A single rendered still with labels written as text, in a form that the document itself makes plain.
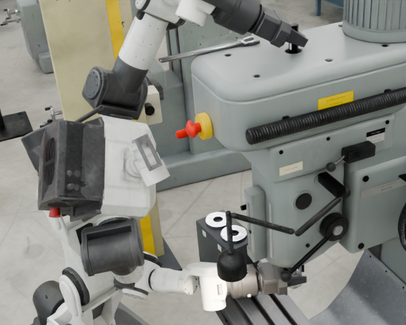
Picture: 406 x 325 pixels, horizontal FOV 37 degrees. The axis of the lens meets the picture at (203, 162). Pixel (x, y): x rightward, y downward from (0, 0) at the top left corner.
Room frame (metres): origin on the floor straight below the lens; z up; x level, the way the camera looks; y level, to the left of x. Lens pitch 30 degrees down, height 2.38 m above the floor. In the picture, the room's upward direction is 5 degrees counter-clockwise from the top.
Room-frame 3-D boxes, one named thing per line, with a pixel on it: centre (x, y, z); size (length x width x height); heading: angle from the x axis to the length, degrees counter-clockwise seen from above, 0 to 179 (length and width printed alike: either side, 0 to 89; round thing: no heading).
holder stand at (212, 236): (1.71, -0.06, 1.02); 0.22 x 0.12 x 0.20; 29
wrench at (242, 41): (1.35, -0.04, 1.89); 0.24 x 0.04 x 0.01; 110
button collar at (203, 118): (1.22, -0.01, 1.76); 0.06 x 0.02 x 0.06; 20
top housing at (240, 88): (1.31, -0.24, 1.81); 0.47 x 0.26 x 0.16; 110
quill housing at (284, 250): (1.30, -0.23, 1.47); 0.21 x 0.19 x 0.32; 20
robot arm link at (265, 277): (1.29, -0.13, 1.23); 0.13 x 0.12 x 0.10; 5
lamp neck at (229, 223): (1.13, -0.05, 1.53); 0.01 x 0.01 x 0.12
